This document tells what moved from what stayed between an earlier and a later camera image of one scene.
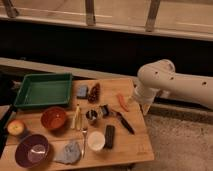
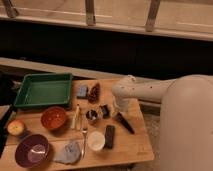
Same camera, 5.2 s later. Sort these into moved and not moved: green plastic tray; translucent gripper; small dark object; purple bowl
Moved: translucent gripper
Not moved: green plastic tray; purple bowl; small dark object
